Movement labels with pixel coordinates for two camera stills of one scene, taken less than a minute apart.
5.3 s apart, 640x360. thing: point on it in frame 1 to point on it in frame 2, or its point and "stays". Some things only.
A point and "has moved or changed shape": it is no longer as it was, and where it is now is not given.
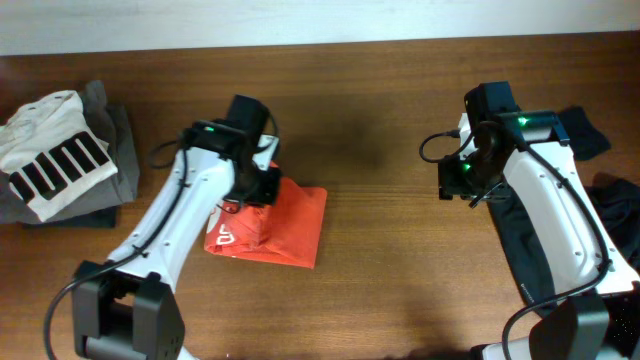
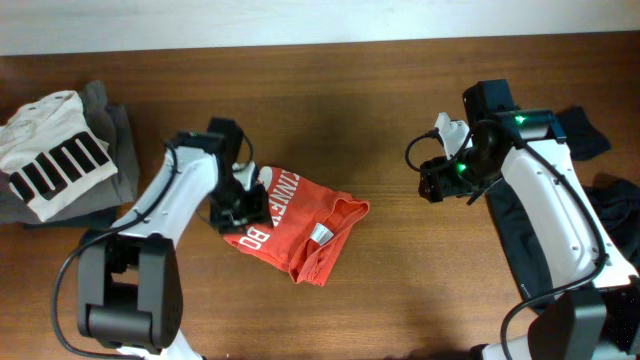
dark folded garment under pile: x=101 y=218 stays
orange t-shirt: x=286 y=232 has moved or changed shape
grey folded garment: x=112 y=125 stays
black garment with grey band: x=621 y=198 stays
